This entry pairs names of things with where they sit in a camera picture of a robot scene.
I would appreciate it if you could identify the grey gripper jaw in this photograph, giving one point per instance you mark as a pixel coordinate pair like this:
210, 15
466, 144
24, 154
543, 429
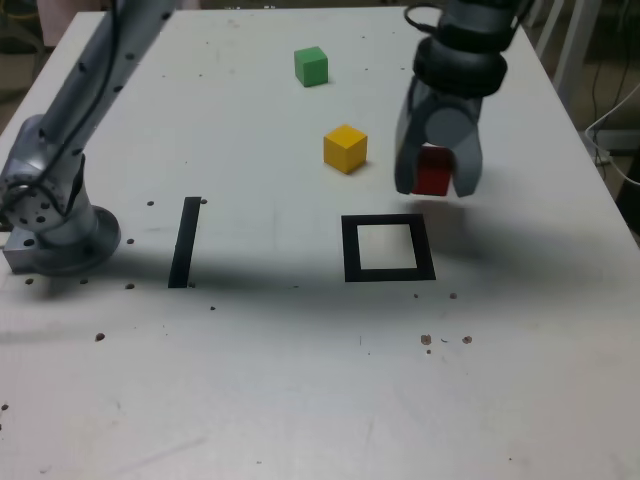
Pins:
407, 150
467, 155

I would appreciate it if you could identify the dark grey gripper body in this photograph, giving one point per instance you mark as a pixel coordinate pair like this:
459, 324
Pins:
450, 101

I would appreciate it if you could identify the red cube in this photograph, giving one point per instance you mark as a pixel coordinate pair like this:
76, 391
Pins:
432, 175

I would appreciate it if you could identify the yellow cube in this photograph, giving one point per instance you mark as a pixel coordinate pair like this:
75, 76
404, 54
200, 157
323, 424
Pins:
345, 150

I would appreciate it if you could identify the green cube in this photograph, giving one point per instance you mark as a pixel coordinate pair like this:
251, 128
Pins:
310, 67

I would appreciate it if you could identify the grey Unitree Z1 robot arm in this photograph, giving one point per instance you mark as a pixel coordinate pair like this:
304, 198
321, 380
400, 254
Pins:
60, 150

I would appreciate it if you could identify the black tape square outline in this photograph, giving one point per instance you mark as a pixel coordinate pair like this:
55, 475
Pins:
350, 250

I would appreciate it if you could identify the black tape strip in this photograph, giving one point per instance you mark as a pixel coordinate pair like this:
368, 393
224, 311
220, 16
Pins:
184, 240

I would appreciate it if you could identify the white metal frame leg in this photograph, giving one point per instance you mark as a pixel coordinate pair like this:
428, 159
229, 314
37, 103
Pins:
567, 47

